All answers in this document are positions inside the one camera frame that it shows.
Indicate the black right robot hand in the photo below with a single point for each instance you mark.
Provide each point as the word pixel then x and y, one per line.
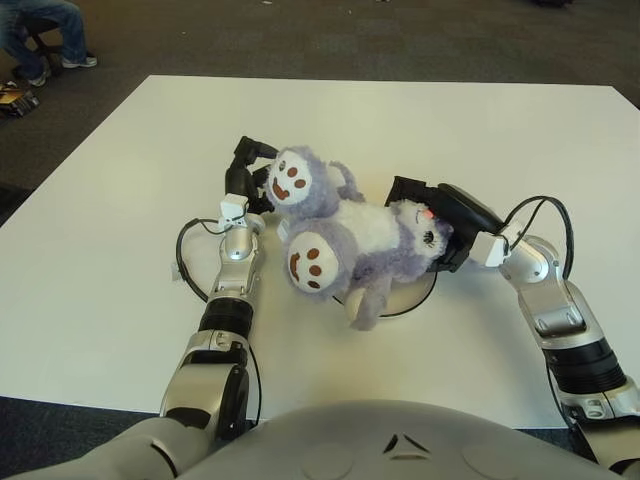
pixel 465 210

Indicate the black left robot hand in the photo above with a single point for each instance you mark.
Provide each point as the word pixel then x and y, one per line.
pixel 237 180

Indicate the purple plush bunny doll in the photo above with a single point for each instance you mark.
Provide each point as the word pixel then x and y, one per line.
pixel 350 220

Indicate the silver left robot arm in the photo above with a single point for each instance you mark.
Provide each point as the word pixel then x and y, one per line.
pixel 235 245

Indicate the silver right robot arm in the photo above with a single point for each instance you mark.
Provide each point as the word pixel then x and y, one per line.
pixel 555 305

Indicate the white plate with black rim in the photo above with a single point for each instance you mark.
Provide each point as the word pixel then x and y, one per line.
pixel 405 300

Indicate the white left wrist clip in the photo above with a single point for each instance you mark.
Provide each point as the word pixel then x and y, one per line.
pixel 232 206

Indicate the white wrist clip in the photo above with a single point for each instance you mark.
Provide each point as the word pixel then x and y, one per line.
pixel 232 206
pixel 487 247

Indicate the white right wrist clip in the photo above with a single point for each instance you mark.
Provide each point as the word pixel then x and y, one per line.
pixel 487 247

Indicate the seated person in jeans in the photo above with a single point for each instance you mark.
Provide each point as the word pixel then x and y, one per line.
pixel 67 30

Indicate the dark object on floor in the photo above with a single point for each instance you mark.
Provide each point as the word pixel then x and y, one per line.
pixel 17 102

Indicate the grey robot torso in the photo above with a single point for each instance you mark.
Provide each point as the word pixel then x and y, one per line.
pixel 325 440

